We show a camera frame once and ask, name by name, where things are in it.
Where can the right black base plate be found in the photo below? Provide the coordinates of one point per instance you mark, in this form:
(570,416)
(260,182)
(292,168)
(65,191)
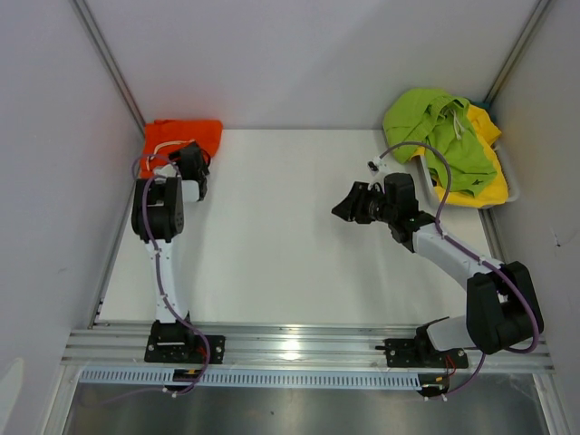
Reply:
(415,353)

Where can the aluminium front rail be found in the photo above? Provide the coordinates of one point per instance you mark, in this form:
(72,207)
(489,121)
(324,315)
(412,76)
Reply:
(248,346)

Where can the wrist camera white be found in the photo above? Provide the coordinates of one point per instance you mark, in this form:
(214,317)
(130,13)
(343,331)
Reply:
(377,165)
(166,171)

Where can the left aluminium corner post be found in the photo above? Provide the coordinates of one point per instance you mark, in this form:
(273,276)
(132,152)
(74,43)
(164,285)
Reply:
(97,38)

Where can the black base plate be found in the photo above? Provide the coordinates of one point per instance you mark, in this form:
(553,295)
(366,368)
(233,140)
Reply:
(175,343)
(415,353)

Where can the white slotted cable duct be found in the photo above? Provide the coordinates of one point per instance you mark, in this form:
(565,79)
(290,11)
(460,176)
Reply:
(396,381)

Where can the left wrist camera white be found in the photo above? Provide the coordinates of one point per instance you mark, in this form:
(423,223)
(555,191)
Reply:
(166,171)

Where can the white plastic basket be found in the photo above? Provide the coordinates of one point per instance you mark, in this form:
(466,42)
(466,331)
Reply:
(480,202)

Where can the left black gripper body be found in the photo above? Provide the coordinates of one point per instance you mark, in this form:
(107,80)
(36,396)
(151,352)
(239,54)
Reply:
(205,169)

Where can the green shorts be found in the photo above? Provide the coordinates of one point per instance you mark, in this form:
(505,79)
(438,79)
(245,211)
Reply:
(436,122)

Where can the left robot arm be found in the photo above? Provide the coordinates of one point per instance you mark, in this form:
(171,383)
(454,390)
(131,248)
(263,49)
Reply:
(164,183)

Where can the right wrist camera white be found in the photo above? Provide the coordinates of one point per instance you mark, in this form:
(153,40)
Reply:
(377,165)

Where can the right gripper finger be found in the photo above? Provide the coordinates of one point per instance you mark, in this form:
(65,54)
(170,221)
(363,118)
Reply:
(359,191)
(356,211)

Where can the right aluminium corner post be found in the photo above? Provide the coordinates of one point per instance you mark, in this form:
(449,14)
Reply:
(525,37)

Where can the teal cloth in basket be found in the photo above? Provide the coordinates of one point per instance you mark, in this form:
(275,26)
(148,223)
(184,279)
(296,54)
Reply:
(481,104)

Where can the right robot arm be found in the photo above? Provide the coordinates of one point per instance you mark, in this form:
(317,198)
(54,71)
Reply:
(502,311)

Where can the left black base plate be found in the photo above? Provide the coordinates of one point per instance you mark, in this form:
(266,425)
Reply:
(175,343)

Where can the aluminium corner post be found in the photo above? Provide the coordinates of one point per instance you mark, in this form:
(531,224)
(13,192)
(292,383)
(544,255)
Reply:
(525,37)
(97,38)

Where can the orange shorts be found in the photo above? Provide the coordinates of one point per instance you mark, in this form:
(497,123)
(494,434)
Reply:
(163,137)

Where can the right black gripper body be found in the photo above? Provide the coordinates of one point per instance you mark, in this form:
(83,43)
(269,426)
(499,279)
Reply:
(385,212)

